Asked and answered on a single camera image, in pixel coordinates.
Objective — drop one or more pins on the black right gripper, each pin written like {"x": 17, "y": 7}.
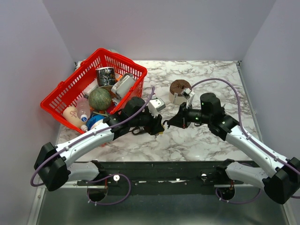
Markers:
{"x": 180, "y": 119}

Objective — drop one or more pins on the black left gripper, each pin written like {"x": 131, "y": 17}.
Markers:
{"x": 155, "y": 126}

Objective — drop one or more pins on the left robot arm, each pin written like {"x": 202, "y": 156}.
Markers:
{"x": 55, "y": 164}

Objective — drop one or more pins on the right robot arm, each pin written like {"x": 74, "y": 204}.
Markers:
{"x": 276, "y": 175}

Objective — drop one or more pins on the black Kaijing padlock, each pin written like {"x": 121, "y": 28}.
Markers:
{"x": 138, "y": 131}

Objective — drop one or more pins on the brown wrapped paper roll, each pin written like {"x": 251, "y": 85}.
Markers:
{"x": 175, "y": 91}

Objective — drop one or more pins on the silver grey can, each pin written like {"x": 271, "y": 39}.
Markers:
{"x": 123, "y": 85}

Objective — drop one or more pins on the green glitter ball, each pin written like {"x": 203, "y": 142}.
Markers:
{"x": 100, "y": 99}

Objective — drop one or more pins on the blue white bottle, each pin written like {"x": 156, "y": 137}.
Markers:
{"x": 91, "y": 122}

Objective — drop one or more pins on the dark printed can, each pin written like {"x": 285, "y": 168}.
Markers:
{"x": 106, "y": 76}

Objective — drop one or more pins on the white small box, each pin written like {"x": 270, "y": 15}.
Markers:
{"x": 90, "y": 87}

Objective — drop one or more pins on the clear plastic bottle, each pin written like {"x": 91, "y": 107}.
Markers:
{"x": 83, "y": 109}

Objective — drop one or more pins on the red plastic basket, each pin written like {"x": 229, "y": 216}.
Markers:
{"x": 67, "y": 92}

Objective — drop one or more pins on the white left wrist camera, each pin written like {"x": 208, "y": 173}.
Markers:
{"x": 155, "y": 105}

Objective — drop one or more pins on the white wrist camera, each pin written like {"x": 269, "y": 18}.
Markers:
{"x": 188, "y": 94}
{"x": 155, "y": 105}

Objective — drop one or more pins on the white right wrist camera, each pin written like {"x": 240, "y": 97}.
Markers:
{"x": 188, "y": 94}

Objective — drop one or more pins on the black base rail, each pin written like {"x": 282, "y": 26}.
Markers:
{"x": 160, "y": 178}

